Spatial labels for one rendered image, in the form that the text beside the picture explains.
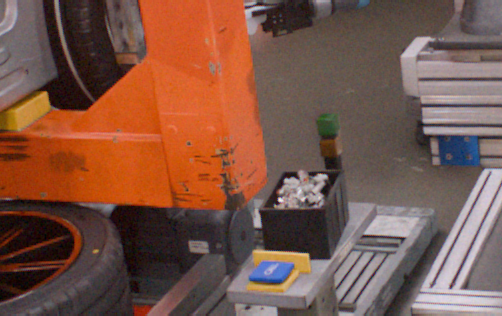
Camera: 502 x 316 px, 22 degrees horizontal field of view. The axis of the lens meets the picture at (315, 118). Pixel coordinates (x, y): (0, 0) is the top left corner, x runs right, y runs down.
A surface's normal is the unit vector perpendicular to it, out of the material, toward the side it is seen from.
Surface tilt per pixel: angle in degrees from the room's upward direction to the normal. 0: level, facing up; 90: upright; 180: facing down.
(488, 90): 90
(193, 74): 90
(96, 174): 90
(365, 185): 0
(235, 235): 90
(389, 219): 0
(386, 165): 0
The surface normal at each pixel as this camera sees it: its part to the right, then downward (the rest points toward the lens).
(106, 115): -0.37, 0.36
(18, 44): 0.92, 0.02
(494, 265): -0.11, -0.93
